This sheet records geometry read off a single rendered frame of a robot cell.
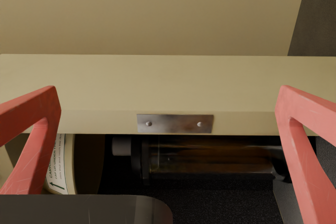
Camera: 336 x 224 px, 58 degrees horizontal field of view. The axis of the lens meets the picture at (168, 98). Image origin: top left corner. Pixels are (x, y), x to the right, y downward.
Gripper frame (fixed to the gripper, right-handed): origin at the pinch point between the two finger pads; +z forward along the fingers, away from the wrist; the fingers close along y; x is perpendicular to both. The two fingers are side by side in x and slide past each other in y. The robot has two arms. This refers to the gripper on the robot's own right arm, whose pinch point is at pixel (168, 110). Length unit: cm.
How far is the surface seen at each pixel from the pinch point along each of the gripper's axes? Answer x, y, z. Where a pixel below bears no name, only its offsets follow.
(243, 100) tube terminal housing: 9.5, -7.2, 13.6
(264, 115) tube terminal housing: 10.0, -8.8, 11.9
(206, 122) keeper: 10.7, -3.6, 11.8
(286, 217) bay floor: 36.4, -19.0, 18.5
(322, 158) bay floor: 20.2, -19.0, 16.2
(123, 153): 23.6, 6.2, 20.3
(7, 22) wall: 18, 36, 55
